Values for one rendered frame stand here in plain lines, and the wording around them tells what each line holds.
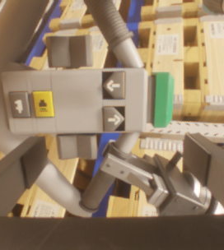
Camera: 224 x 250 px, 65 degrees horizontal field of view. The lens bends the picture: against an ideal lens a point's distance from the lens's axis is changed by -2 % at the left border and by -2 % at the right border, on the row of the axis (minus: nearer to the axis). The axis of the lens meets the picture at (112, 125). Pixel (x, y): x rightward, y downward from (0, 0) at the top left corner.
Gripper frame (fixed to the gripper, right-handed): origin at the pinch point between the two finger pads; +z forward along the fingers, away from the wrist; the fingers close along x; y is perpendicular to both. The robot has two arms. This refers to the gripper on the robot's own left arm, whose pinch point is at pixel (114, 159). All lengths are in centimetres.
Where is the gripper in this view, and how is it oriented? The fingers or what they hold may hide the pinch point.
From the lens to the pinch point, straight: 30.9
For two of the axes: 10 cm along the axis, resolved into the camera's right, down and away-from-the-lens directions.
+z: -8.8, -4.6, -1.3
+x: 0.0, 2.8, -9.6
